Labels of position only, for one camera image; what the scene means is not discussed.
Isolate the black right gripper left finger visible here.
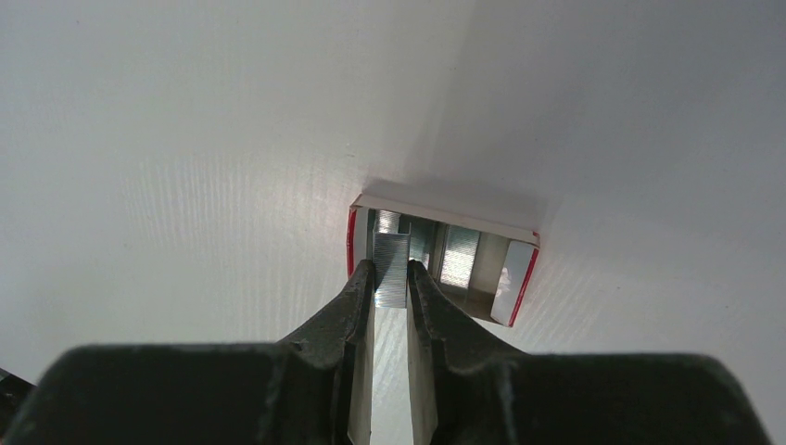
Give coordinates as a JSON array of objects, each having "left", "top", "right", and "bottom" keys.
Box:
[{"left": 4, "top": 261, "right": 375, "bottom": 444}]

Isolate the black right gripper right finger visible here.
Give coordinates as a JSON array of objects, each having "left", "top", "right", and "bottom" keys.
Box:
[{"left": 407, "top": 261, "right": 769, "bottom": 444}]

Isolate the staple box tray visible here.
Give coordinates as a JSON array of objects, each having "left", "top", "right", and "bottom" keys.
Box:
[{"left": 346, "top": 194, "right": 540, "bottom": 327}]

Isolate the silver staple strip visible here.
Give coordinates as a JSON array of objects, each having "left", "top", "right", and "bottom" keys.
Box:
[
  {"left": 374, "top": 210, "right": 400, "bottom": 234},
  {"left": 410, "top": 218, "right": 437, "bottom": 269},
  {"left": 373, "top": 225, "right": 411, "bottom": 309},
  {"left": 439, "top": 225, "right": 480, "bottom": 290}
]

